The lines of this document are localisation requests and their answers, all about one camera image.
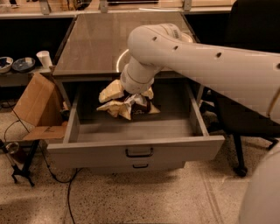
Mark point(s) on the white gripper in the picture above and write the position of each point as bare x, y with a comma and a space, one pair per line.
131, 85

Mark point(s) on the brown chip bag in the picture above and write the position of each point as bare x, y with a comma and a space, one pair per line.
134, 104

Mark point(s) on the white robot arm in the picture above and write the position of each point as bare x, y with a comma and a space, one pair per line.
250, 78

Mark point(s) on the grey drawer cabinet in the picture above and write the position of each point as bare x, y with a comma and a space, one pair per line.
96, 51

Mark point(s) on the open grey top drawer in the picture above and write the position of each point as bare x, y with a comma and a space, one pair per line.
160, 141

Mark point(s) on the beige paper bowl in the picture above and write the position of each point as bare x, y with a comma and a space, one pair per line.
188, 37

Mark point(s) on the brown cardboard box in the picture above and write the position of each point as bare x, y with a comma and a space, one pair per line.
40, 105

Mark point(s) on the white paper cup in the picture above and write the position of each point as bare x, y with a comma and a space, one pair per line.
44, 58

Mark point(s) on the blue patterned bowl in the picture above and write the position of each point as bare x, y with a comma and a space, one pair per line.
24, 65

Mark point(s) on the low grey side shelf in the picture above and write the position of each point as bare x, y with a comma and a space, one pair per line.
14, 79

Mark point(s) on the white blue bowl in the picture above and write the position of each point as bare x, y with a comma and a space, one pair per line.
5, 64

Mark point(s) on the black tripod stand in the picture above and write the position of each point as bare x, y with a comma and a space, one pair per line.
20, 155

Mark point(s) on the black office chair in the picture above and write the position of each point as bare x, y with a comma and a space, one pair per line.
251, 25

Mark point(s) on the long back desk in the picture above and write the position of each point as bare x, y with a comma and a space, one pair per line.
69, 8

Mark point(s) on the black top drawer handle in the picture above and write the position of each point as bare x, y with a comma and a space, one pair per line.
139, 153

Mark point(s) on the black drawer handle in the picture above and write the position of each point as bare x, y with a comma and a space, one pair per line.
140, 166
139, 153

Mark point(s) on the black lower drawer handle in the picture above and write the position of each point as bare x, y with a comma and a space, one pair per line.
140, 166

